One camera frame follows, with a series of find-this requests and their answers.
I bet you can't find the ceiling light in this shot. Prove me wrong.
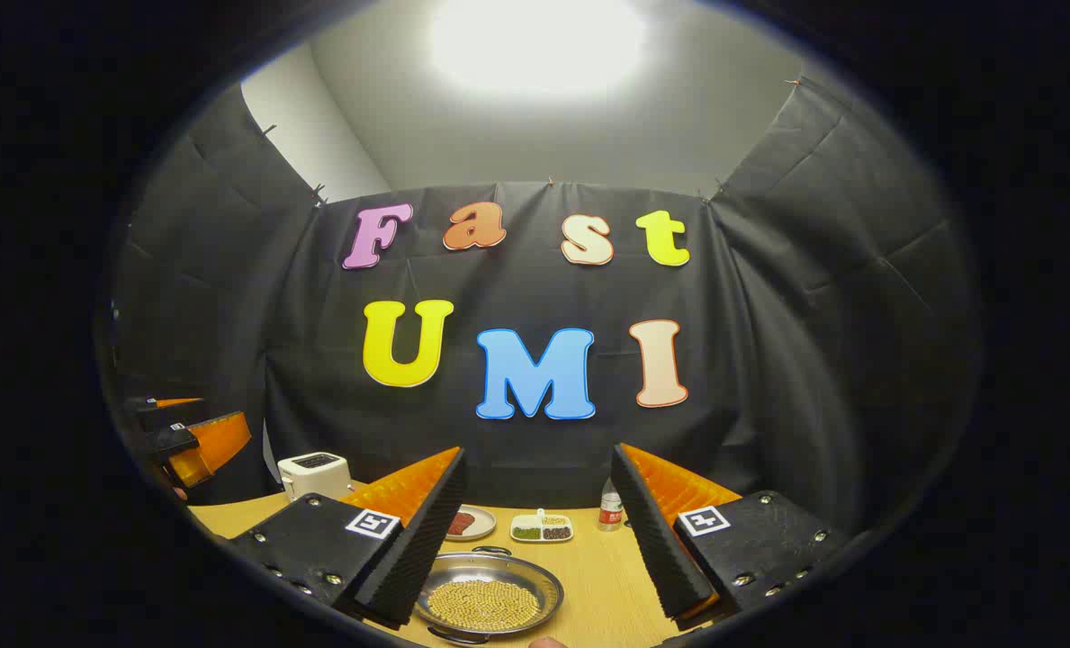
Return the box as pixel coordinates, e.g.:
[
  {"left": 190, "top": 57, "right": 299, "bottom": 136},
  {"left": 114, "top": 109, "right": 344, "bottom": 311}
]
[{"left": 427, "top": 0, "right": 652, "bottom": 95}]

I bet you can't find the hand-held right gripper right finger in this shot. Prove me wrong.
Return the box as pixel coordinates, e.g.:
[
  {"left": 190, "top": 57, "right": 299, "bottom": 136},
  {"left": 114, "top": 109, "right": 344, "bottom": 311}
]
[{"left": 610, "top": 443, "right": 850, "bottom": 631}]

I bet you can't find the white divided dish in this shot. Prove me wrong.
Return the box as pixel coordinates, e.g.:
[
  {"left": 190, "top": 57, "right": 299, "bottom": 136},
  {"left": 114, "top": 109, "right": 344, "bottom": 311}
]
[{"left": 509, "top": 508, "right": 575, "bottom": 544}]

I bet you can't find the round white plate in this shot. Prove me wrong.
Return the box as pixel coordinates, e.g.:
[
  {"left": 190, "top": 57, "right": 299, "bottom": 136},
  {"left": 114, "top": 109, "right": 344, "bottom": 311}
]
[{"left": 445, "top": 505, "right": 498, "bottom": 542}]

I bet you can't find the clear plastic water bottle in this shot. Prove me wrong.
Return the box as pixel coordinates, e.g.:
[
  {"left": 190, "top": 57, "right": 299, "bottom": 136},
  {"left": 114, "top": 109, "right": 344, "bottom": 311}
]
[{"left": 598, "top": 479, "right": 625, "bottom": 532}]

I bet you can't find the stainless steel pot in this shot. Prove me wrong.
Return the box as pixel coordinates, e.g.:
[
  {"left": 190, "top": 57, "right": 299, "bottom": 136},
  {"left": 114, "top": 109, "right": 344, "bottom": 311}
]
[{"left": 413, "top": 544, "right": 565, "bottom": 646}]

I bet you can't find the pile of soybeans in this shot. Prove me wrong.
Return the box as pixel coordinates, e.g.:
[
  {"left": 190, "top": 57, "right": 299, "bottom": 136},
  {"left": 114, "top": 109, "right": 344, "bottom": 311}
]
[{"left": 427, "top": 579, "right": 542, "bottom": 632}]

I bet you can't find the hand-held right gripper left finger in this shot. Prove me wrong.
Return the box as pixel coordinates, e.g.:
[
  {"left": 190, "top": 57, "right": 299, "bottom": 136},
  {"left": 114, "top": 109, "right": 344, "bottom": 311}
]
[{"left": 224, "top": 447, "right": 469, "bottom": 629}]

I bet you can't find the white toaster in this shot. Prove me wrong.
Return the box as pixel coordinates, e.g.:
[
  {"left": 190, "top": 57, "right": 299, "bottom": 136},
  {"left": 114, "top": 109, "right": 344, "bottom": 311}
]
[{"left": 277, "top": 452, "right": 353, "bottom": 502}]

